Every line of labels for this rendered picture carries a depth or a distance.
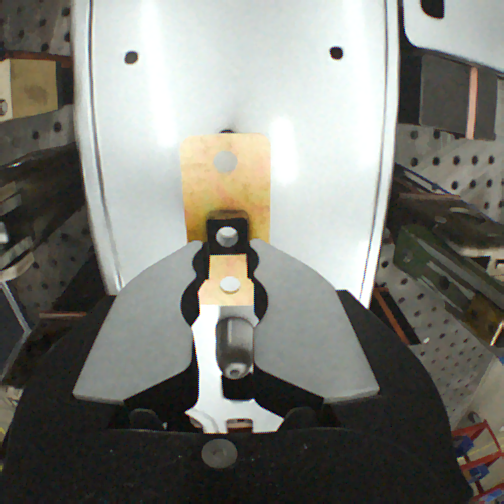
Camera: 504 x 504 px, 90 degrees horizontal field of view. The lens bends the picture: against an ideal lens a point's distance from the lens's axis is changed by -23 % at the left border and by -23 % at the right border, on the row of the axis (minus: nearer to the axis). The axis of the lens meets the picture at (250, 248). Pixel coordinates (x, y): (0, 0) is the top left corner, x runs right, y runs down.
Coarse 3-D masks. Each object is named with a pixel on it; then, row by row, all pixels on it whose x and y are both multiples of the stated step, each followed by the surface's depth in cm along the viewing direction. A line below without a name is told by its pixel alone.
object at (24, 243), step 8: (8, 200) 15; (16, 200) 15; (0, 208) 14; (8, 208) 15; (0, 216) 14; (16, 240) 16; (24, 240) 17; (8, 248) 15; (16, 248) 16; (24, 248) 17; (0, 256) 14; (8, 256) 15; (16, 256) 16; (0, 264) 14
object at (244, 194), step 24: (192, 144) 13; (216, 144) 13; (240, 144) 13; (264, 144) 13; (192, 168) 13; (216, 168) 13; (240, 168) 13; (264, 168) 13; (192, 192) 14; (216, 192) 14; (240, 192) 14; (264, 192) 14; (192, 216) 14; (216, 216) 14; (240, 216) 13; (264, 216) 14; (192, 240) 15; (216, 240) 14; (240, 240) 14; (264, 240) 15; (216, 264) 15; (240, 264) 15; (216, 288) 16; (240, 288) 16
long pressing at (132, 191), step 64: (128, 0) 15; (192, 0) 15; (256, 0) 16; (320, 0) 16; (384, 0) 15; (192, 64) 17; (256, 64) 18; (320, 64) 18; (384, 64) 18; (128, 128) 19; (192, 128) 19; (256, 128) 20; (320, 128) 20; (384, 128) 20; (128, 192) 21; (320, 192) 22; (384, 192) 22; (128, 256) 23; (320, 256) 24; (256, 320) 26
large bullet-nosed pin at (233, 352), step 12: (228, 324) 25; (240, 324) 25; (216, 336) 25; (228, 336) 24; (240, 336) 24; (252, 336) 26; (216, 348) 24; (228, 348) 23; (240, 348) 23; (252, 348) 24; (216, 360) 23; (228, 360) 23; (240, 360) 23; (252, 360) 23; (228, 372) 23; (240, 372) 23
